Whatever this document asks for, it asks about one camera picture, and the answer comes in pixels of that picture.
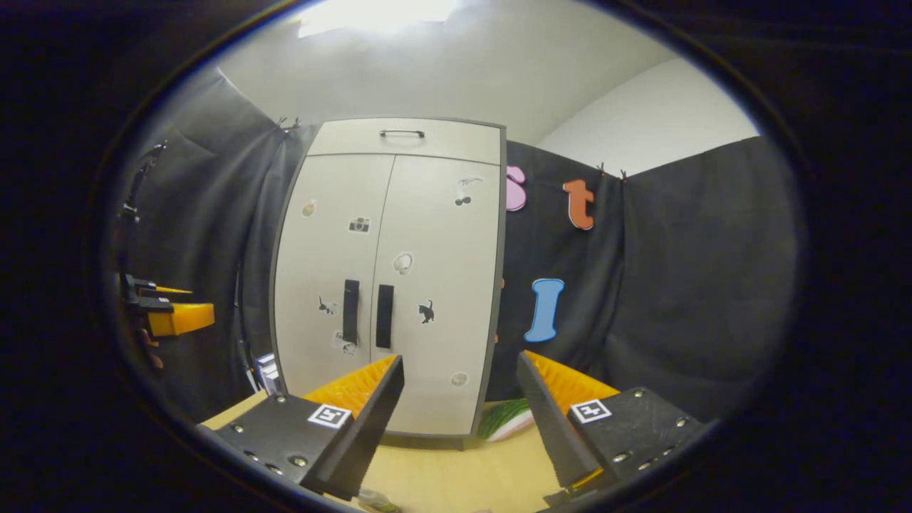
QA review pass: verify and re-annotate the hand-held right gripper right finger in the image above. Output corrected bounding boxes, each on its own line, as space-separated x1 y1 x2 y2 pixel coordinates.
516 350 706 499

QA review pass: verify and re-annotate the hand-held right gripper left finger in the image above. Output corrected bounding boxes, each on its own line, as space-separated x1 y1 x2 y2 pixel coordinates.
214 354 405 501

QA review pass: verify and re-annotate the green label bottle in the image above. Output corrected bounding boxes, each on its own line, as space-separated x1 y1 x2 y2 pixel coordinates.
355 487 401 513

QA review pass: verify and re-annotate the white cabinet door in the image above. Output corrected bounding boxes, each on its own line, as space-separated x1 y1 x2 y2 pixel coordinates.
370 155 503 437
273 153 397 434

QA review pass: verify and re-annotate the white and grey cabinet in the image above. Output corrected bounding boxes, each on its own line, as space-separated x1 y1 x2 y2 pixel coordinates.
269 118 508 451

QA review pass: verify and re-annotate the white cabinet drawer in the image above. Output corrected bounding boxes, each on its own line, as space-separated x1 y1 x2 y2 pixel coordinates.
306 119 503 166

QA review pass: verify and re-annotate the watermelon slice toy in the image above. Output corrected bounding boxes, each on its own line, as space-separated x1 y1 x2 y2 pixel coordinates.
476 398 537 442

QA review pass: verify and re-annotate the black backdrop cloth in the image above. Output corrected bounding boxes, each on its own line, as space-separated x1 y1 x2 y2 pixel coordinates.
114 68 806 425

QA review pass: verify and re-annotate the ceiling light panel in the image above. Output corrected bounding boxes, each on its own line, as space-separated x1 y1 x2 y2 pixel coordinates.
298 0 457 38

